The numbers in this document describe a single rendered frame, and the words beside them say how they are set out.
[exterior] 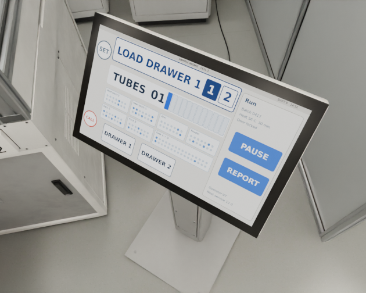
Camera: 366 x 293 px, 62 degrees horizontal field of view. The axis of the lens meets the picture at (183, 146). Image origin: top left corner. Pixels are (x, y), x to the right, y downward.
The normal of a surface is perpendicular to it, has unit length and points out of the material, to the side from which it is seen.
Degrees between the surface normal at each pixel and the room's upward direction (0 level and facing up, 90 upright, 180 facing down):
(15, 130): 90
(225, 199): 50
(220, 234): 5
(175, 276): 3
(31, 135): 90
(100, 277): 0
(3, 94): 90
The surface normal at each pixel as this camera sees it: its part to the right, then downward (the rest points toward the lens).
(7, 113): 0.18, 0.85
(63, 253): -0.03, -0.50
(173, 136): -0.41, 0.25
